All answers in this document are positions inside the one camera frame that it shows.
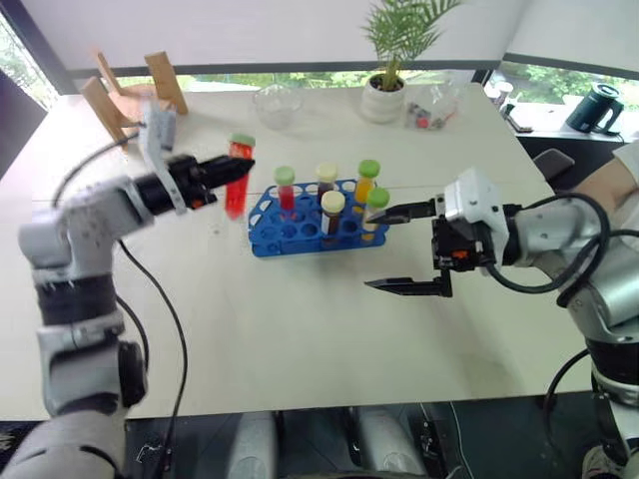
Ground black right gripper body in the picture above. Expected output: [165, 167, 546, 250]
[430, 215, 501, 274]

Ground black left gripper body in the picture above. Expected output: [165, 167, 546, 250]
[166, 155, 220, 212]

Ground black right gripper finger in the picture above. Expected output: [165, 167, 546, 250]
[363, 267, 454, 299]
[365, 196, 447, 227]

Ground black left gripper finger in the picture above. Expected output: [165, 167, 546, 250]
[197, 155, 258, 176]
[204, 171, 254, 193]

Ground red test tube green cap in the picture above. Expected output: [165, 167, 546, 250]
[273, 166, 298, 222]
[224, 132, 258, 222]

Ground yellow test tube green cap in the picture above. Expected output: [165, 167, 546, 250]
[362, 186, 391, 234]

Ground orange test tube green cap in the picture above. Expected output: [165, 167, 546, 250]
[354, 159, 381, 212]

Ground brown test tube cream cap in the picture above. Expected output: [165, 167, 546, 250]
[315, 162, 341, 207]
[319, 190, 346, 248]

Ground blue test tube rack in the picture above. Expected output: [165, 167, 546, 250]
[248, 184, 391, 258]

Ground clear glass bowl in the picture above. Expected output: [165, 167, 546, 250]
[251, 83, 306, 132]

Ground wooden stand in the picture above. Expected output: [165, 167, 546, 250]
[80, 50, 191, 147]

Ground clear plastic bag with parts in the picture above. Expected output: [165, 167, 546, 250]
[402, 81, 461, 132]

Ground white plant pot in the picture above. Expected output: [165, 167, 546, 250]
[359, 74, 407, 125]

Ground dark grey chair back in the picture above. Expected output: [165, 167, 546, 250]
[532, 148, 576, 184]

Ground small black device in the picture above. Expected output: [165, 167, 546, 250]
[500, 102, 536, 134]

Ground small white cup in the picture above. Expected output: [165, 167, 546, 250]
[490, 81, 516, 107]

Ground silver robot leg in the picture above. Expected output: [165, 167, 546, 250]
[355, 407, 428, 479]
[230, 410, 280, 479]

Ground person in white shirt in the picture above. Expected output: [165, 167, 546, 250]
[572, 141, 639, 237]

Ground green palm plant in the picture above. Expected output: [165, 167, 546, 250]
[360, 0, 466, 94]

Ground dark green electric kettle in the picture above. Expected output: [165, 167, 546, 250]
[564, 81, 626, 136]

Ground grey shoe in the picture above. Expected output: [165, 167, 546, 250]
[582, 443, 633, 479]

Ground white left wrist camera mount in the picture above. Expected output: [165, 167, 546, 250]
[137, 102, 189, 216]

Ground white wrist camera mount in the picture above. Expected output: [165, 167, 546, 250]
[137, 102, 189, 216]
[442, 167, 516, 232]

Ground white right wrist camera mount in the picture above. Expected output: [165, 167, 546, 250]
[442, 167, 516, 232]

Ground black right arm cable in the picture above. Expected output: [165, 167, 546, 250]
[542, 347, 593, 441]
[485, 192, 613, 296]

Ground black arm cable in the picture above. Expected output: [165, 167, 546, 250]
[485, 192, 613, 296]
[542, 347, 593, 441]
[117, 238, 190, 479]
[51, 138, 141, 206]

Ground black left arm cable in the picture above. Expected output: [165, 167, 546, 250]
[51, 138, 141, 206]
[117, 238, 190, 479]

